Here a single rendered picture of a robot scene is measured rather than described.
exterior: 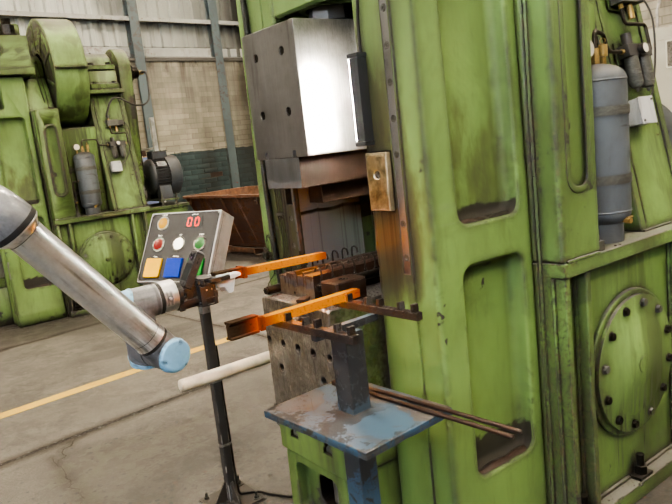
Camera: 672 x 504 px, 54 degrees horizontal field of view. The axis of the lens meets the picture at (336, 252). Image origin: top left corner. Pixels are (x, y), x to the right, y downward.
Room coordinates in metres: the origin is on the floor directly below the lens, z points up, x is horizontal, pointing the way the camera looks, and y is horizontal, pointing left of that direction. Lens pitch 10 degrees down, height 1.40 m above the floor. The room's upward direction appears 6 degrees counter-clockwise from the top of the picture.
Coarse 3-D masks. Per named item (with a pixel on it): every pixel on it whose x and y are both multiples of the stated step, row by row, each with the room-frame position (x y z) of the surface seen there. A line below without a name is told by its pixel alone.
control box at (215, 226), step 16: (176, 224) 2.50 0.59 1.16; (192, 224) 2.46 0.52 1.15; (208, 224) 2.42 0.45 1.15; (224, 224) 2.43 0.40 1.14; (192, 240) 2.43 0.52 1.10; (208, 240) 2.39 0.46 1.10; (224, 240) 2.42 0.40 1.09; (144, 256) 2.51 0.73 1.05; (160, 256) 2.47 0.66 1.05; (176, 256) 2.43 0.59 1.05; (208, 256) 2.36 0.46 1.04; (224, 256) 2.41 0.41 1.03; (160, 272) 2.43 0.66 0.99; (208, 272) 2.32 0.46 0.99
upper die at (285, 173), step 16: (272, 160) 2.16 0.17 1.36; (288, 160) 2.09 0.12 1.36; (304, 160) 2.05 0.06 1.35; (320, 160) 2.09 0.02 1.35; (336, 160) 2.13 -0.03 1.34; (352, 160) 2.16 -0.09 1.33; (272, 176) 2.17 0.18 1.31; (288, 176) 2.10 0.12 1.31; (304, 176) 2.05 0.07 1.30; (320, 176) 2.08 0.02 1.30; (336, 176) 2.12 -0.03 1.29; (352, 176) 2.16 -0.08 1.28
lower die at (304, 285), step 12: (348, 264) 2.17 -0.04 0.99; (360, 264) 2.16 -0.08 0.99; (372, 264) 2.19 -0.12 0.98; (288, 276) 2.15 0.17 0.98; (300, 276) 2.10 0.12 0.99; (312, 276) 2.04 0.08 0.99; (324, 276) 2.07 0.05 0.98; (336, 276) 2.09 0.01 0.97; (288, 288) 2.16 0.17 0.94; (300, 288) 2.10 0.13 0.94; (312, 288) 2.05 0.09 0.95
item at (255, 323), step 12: (312, 300) 1.72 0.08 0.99; (324, 300) 1.71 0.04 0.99; (336, 300) 1.74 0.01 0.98; (276, 312) 1.63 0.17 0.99; (300, 312) 1.66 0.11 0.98; (228, 324) 1.53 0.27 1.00; (240, 324) 1.56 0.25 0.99; (252, 324) 1.58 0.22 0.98; (264, 324) 1.58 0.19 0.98; (228, 336) 1.54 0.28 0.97; (240, 336) 1.55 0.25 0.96
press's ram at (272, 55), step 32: (256, 32) 2.16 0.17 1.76; (288, 32) 2.02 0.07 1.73; (320, 32) 2.06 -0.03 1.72; (352, 32) 2.13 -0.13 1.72; (256, 64) 2.18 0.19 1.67; (288, 64) 2.04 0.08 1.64; (320, 64) 2.05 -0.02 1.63; (256, 96) 2.20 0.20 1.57; (288, 96) 2.05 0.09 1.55; (320, 96) 2.04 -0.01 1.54; (256, 128) 2.22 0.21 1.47; (288, 128) 2.07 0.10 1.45; (320, 128) 2.03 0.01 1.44; (352, 128) 2.11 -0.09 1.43
